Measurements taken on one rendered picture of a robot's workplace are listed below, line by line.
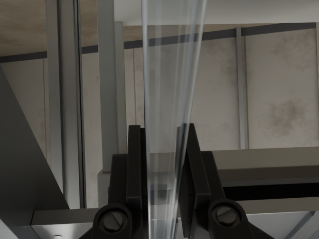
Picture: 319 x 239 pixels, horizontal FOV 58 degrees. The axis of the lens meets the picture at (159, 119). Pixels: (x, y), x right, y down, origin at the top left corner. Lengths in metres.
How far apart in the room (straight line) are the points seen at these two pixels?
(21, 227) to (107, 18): 0.46
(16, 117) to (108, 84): 0.39
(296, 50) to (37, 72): 2.96
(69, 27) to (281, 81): 2.75
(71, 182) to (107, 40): 0.28
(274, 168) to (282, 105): 2.47
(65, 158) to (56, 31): 0.18
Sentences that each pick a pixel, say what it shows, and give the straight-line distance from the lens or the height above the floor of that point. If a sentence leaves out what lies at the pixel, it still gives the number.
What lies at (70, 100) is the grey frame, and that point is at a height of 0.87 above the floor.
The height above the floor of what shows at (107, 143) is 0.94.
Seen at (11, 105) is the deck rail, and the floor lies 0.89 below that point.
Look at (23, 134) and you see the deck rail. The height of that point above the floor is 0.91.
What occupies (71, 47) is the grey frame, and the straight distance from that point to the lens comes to 0.43.
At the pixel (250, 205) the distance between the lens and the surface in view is 0.21.
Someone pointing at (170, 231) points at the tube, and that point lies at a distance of 0.16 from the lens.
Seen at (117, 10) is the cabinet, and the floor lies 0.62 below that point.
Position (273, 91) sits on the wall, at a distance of 3.05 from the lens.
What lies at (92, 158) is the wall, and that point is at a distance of 3.51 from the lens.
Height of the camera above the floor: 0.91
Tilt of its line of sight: level
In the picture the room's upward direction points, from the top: 178 degrees clockwise
